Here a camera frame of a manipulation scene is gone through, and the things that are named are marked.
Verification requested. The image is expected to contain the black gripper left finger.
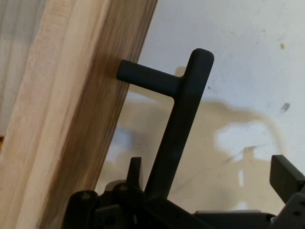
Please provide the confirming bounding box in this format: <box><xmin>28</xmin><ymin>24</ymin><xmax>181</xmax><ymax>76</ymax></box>
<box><xmin>67</xmin><ymin>156</ymin><xmax>212</xmax><ymax>229</ymax></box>

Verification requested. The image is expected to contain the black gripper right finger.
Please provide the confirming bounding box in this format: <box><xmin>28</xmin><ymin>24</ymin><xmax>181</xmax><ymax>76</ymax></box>
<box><xmin>270</xmin><ymin>154</ymin><xmax>305</xmax><ymax>229</ymax></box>

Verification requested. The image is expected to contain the light wooden drawer black handle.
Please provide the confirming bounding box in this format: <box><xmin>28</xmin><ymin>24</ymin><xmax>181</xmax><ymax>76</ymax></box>
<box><xmin>0</xmin><ymin>0</ymin><xmax>214</xmax><ymax>229</ymax></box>

